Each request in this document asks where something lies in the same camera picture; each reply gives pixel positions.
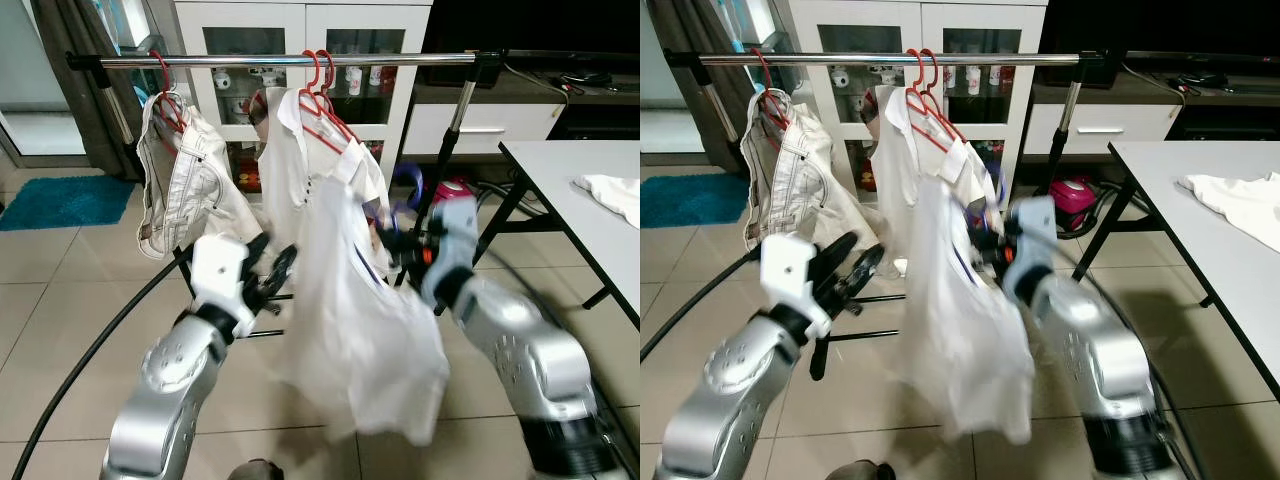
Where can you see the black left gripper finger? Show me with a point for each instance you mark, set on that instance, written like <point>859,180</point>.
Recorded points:
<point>835,258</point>
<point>257,252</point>
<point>866,272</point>
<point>282,270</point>

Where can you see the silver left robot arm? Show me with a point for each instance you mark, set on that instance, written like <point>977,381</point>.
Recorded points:
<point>730,390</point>
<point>170,390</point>

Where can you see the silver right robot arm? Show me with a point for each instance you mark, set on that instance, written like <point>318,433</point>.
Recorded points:
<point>530,370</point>
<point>1100,370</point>

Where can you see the red clothes hanger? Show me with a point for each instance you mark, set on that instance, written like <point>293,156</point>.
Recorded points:
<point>768,72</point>
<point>163,70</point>
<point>320,120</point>
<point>935,75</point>
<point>330,75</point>
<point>925,120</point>

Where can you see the pink vacuum cleaner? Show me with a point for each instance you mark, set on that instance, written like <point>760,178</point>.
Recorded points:
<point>455,190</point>
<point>1075,195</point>

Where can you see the white collared shirt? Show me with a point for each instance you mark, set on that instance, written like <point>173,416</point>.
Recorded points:
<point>285,160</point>
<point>895,160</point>

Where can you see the silver rack pole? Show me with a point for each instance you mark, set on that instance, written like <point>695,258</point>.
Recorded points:
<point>115,105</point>
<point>462,110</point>
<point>720,112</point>
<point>1072,105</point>

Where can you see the teal floor mat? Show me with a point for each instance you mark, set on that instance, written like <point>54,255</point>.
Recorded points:
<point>60,203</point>
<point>690,200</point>

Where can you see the grey table black legs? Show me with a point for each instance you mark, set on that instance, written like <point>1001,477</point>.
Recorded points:
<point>545,170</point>
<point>1150,165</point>

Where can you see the white cabinet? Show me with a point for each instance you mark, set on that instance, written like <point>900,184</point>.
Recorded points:
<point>520,125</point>
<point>1130,125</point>

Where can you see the white bottle red label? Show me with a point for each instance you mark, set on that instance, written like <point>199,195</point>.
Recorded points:
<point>354,82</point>
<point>973,82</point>

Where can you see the black rack joint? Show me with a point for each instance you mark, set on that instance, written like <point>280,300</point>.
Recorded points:
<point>85,61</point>
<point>688,60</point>
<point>488,68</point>
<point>1108,68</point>

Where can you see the white cloth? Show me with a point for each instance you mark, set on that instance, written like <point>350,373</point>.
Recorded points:
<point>615,195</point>
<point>1240,205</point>

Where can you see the black television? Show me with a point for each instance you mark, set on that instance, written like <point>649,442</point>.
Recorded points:
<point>540,25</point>
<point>1160,25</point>

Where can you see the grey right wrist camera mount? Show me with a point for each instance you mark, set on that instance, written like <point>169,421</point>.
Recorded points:
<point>455,240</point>
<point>1030,240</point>

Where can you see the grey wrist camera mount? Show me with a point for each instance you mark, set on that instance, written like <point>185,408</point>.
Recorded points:
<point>1030,240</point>
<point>220,270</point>
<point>455,240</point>
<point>790,270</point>

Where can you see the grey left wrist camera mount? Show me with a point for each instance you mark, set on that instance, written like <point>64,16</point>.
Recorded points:
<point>790,270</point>
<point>220,270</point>

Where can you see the silver clothes rack rail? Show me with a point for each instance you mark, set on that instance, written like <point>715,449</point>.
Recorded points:
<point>400,59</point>
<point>1020,59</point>

